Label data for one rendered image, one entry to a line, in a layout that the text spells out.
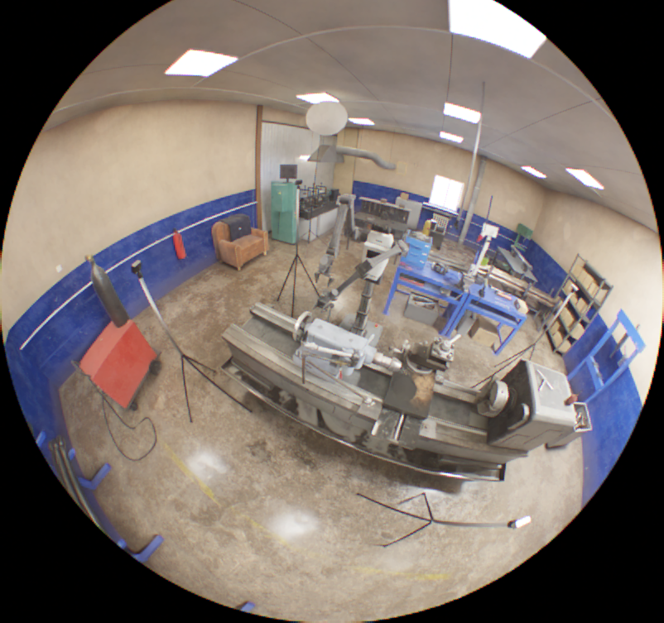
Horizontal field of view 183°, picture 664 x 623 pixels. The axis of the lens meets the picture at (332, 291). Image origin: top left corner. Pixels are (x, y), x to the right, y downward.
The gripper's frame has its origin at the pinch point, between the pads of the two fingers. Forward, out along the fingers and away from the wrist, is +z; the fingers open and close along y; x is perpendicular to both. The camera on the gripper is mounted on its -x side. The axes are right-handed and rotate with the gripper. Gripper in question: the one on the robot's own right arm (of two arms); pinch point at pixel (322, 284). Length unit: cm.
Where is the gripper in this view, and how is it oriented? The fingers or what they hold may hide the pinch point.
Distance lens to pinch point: 150.1
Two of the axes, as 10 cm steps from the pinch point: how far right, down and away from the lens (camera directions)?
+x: 3.4, -0.5, 9.4
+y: 8.9, 3.3, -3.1
